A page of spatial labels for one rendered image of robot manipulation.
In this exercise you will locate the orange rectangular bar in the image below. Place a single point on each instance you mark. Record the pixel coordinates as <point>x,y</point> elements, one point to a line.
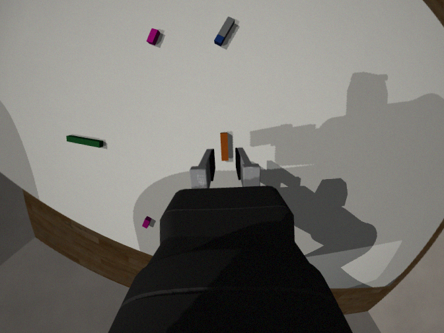
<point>224,147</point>

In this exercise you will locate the dark green rod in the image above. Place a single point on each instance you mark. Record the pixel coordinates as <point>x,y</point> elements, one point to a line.
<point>85,141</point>

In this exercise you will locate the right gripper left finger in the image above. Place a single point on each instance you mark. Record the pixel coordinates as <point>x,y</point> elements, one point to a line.
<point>202,175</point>

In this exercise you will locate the small magenta block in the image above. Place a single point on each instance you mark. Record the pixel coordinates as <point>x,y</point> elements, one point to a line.
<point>146,222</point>
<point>153,36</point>

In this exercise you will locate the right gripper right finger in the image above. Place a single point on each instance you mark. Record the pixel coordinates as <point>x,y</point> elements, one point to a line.
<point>248,173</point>

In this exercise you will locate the small blue block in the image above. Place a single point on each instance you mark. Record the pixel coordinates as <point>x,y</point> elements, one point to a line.
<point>219,40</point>

